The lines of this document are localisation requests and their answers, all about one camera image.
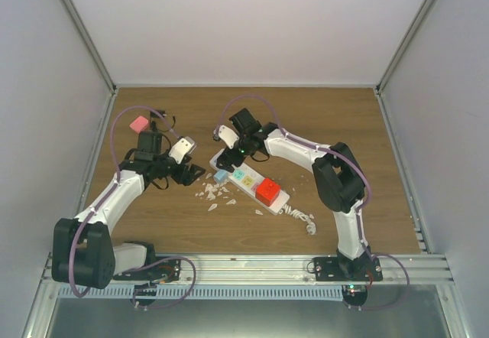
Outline light blue plug adapter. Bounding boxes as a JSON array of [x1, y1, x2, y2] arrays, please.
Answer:
[[213, 170, 229, 184]]

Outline white power strip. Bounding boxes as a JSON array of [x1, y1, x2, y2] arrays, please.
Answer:
[[209, 149, 290, 215]]

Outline red cube socket adapter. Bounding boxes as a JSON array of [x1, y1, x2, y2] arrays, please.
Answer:
[[255, 177, 281, 207]]

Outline pink plug adapter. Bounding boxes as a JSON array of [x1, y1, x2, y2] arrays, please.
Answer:
[[129, 115, 150, 134]]

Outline black power adapter with cable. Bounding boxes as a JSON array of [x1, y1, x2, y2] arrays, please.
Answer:
[[149, 109, 176, 132]]

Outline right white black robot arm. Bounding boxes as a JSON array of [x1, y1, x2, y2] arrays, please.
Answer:
[[213, 109, 371, 281]]

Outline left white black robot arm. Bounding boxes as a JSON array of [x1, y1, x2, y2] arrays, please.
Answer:
[[51, 131, 205, 294]]

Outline white paper scraps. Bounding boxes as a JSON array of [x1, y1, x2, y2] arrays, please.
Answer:
[[196, 174, 314, 224]]

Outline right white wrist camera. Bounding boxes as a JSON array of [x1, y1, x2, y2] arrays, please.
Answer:
[[213, 125, 239, 149]]

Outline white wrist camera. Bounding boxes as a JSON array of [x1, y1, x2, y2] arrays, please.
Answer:
[[168, 137, 196, 164], [213, 125, 239, 149]]

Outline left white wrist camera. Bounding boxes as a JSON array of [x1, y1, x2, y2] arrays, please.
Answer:
[[168, 137, 196, 164]]

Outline aluminium front rail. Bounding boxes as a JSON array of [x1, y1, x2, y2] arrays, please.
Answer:
[[40, 252, 455, 286]]

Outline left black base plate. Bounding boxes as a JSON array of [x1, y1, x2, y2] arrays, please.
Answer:
[[112, 256, 182, 284]]

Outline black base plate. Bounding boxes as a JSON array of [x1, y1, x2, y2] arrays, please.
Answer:
[[112, 256, 182, 284], [306, 252, 384, 282]]

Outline white coiled power cord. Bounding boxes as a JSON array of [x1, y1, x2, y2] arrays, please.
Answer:
[[282, 204, 318, 236]]

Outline grey slotted cable duct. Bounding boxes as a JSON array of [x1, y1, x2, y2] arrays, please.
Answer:
[[58, 284, 343, 302]]

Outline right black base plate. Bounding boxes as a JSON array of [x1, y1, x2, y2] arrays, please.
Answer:
[[306, 252, 384, 282]]

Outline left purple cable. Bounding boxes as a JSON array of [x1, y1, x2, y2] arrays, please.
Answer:
[[70, 106, 198, 313]]

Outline left aluminium frame post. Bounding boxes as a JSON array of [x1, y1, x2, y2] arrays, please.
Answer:
[[60, 0, 117, 95]]

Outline aluminium frame post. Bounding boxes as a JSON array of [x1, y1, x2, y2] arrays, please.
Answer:
[[374, 0, 437, 96], [60, 0, 117, 95]]

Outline right aluminium frame post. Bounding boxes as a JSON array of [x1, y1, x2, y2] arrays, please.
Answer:
[[374, 0, 437, 96]]

